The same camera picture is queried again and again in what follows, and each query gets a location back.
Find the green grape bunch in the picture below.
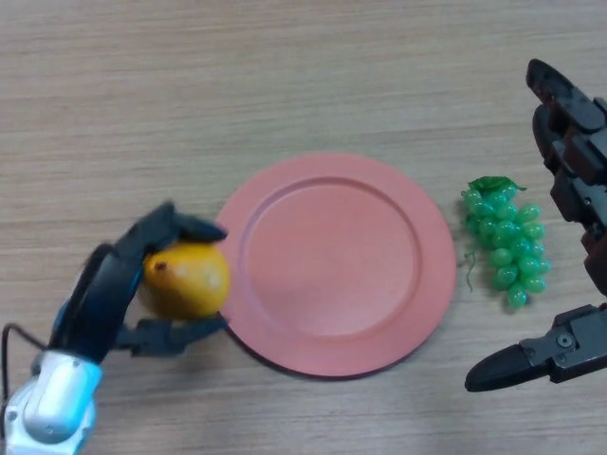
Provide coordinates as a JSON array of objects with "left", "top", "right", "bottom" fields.
[{"left": 459, "top": 175, "right": 553, "bottom": 312}]

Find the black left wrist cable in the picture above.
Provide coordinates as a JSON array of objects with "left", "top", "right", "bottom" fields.
[{"left": 0, "top": 323, "right": 48, "bottom": 409}]

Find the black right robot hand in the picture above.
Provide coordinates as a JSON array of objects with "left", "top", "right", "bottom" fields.
[{"left": 464, "top": 59, "right": 607, "bottom": 393}]

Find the yellow pear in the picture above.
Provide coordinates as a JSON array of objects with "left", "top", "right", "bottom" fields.
[{"left": 141, "top": 242, "right": 232, "bottom": 321}]

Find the pink round plate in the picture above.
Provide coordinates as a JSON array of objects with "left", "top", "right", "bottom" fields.
[{"left": 215, "top": 153, "right": 458, "bottom": 380}]

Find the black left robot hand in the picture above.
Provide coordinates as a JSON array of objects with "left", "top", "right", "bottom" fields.
[{"left": 49, "top": 202, "right": 230, "bottom": 365}]

